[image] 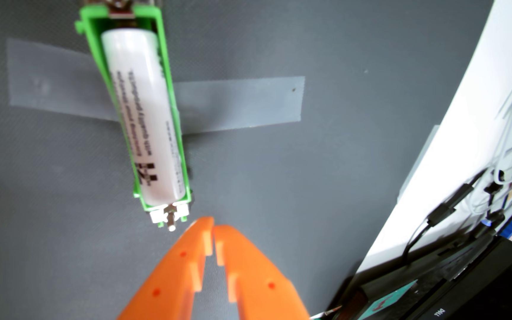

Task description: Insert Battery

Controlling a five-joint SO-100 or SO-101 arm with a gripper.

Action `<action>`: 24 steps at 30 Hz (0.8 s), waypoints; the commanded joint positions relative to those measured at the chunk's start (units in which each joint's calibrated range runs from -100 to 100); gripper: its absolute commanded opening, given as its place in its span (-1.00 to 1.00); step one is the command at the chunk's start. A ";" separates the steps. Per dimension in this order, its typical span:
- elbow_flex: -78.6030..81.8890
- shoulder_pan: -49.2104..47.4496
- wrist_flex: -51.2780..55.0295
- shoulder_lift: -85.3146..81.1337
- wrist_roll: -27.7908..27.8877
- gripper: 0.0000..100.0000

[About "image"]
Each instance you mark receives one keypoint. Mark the translucent grey tape strip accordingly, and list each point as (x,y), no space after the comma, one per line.
(238,104)

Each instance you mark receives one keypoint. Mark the dark grey table mat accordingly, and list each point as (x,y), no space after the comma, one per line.
(282,200)

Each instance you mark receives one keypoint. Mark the white cylindrical battery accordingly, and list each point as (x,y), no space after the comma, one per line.
(145,120)

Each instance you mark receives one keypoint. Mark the green battery holder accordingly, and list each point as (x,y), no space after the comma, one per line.
(89,35)

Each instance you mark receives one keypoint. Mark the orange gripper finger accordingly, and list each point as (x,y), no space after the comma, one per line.
(260,284)
(171,280)

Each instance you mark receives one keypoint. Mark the black Dell laptop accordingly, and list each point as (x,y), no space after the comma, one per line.
(496,284)

